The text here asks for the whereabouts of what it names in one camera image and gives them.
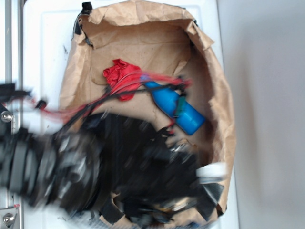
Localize red crumpled cloth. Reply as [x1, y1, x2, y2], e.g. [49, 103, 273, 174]
[103, 59, 142, 94]

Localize aluminium frame rail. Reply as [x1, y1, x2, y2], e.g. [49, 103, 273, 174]
[0, 0, 25, 229]

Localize red and black cables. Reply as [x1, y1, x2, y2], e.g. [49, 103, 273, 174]
[30, 73, 193, 127]

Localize brown paper bag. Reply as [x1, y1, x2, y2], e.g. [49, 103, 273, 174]
[60, 0, 236, 229]

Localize black bracket with bolt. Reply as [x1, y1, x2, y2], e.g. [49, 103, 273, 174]
[0, 103, 14, 130]

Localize metal corner bracket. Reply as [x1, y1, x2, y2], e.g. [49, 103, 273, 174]
[0, 208, 20, 229]

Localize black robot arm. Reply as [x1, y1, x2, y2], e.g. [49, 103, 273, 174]
[0, 86, 226, 227]

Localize blue plastic bottle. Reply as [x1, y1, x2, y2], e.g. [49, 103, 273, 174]
[141, 75, 206, 135]

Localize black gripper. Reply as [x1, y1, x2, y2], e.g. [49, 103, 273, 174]
[100, 114, 224, 227]

